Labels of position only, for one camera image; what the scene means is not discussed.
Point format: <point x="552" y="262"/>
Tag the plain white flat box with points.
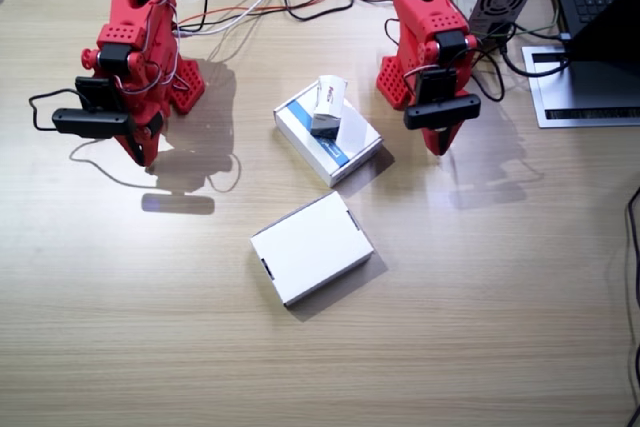
<point x="310" y="247"/>

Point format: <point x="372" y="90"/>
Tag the small white box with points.
<point x="327" y="102"/>

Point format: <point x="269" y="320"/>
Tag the white box with blue stripe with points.
<point x="362" y="139"/>

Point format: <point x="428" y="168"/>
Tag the black webcam on gripper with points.
<point x="442" y="114"/>
<point x="90" y="122"/>

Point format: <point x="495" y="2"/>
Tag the red robot arm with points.
<point x="425" y="12"/>
<point x="135" y="22"/>

